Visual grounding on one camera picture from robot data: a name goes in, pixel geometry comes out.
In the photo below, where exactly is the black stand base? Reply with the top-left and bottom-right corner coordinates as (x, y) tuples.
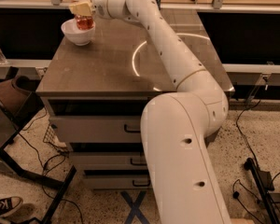
(244, 158), (280, 224)

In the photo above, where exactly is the bottom grey drawer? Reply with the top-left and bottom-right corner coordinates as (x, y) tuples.
(84, 175), (151, 189)

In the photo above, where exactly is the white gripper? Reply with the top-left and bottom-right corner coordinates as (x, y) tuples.
(69, 0), (115, 19)

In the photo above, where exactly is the black floor cable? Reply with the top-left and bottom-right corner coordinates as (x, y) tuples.
(18, 107), (84, 224)

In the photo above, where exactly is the dark side table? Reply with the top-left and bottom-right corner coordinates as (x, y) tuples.
(0, 66), (77, 224)

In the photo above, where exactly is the top grey drawer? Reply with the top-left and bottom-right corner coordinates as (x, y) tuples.
(49, 116), (141, 143)

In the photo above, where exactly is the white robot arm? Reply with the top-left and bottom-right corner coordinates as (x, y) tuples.
(69, 0), (231, 224)

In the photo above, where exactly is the black and white sneaker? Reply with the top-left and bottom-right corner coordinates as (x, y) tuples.
(0, 196), (23, 217)

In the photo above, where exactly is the red coke can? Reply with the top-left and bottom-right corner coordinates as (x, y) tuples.
(75, 15), (94, 30)

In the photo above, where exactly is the middle grey drawer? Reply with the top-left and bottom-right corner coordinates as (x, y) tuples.
(70, 152), (147, 171)

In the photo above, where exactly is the black cable on right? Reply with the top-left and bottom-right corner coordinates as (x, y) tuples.
(232, 100), (280, 224)

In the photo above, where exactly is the grey drawer cabinet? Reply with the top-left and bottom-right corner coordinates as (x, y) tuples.
(37, 10), (232, 181)

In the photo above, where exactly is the grey drawer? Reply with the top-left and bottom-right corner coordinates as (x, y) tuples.
(84, 175), (151, 189)
(49, 116), (141, 143)
(70, 152), (147, 171)

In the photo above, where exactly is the white bowl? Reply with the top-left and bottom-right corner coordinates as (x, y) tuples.
(61, 19), (95, 46)

